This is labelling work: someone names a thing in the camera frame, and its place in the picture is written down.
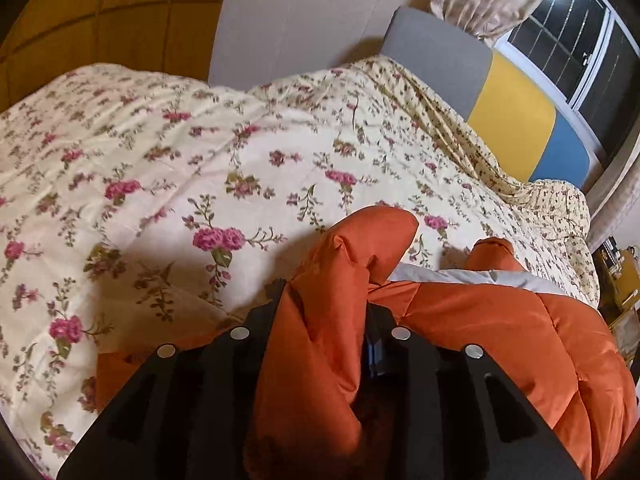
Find orange puffer jacket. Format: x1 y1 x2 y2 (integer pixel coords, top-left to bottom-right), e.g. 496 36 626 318
95 205 639 480

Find yellow bedside table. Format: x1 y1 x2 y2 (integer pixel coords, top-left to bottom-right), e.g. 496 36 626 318
597 240 640 352

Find wooden wardrobe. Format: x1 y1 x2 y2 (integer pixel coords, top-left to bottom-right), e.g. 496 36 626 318
0 0 237 112

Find grey yellow blue headboard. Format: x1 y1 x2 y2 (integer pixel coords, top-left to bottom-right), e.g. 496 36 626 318
380 6 594 191

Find window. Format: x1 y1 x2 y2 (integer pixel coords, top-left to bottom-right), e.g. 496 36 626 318
492 0 640 157

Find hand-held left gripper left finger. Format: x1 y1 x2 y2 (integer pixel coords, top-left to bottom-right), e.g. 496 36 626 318
57 279 287 480

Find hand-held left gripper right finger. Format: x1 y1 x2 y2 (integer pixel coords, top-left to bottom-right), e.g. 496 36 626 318
368 302 586 480

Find floral quilt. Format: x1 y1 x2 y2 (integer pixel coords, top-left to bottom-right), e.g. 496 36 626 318
0 55 601 480

